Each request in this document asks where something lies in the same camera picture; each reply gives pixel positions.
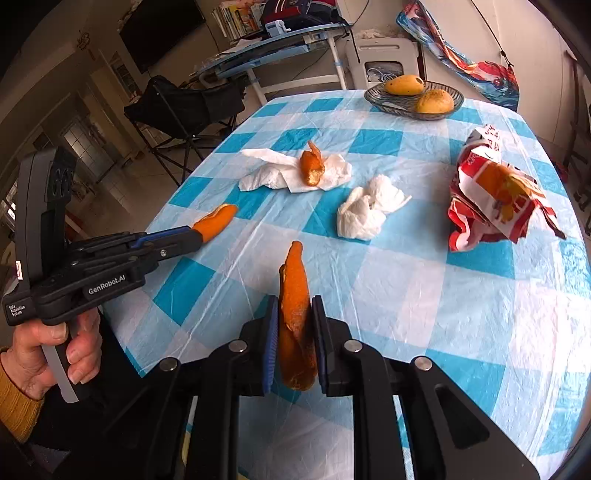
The curled orange fruit peel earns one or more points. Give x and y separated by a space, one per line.
311 168

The white plastic stool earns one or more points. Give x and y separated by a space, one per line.
383 53

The person's dark clothing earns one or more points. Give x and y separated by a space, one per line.
69 443

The colourful printed hanging bag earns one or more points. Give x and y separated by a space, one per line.
485 78

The small white blue device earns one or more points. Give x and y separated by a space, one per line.
277 26

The red crumpled snack bag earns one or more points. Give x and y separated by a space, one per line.
489 198

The blue tilting study desk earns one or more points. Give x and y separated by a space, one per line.
277 46

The crumpled white tissue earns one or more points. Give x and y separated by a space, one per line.
364 217

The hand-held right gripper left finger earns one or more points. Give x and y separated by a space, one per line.
272 346

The round yellow mango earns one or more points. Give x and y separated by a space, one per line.
434 101

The person's left forearm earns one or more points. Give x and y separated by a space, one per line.
16 415

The long yellow mango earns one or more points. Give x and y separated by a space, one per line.
404 85

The person's left hand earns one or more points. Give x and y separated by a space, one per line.
27 364

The dark blue red backpack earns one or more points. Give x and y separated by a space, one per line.
295 9

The large orange fruit peel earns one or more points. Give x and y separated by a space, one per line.
295 300

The small orange carrot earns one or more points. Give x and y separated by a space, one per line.
217 221

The loose papers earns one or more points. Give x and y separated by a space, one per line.
231 50

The blue checkered tablecloth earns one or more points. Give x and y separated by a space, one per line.
415 295

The dark woven fruit bowl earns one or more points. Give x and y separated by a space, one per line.
383 100

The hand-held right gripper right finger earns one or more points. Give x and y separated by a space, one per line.
319 346

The black wall television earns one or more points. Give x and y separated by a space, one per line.
157 32

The row of books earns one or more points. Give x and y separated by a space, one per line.
235 18

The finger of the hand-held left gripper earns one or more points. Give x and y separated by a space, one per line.
138 239
175 249

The black folding camp chair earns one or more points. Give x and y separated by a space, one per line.
184 106

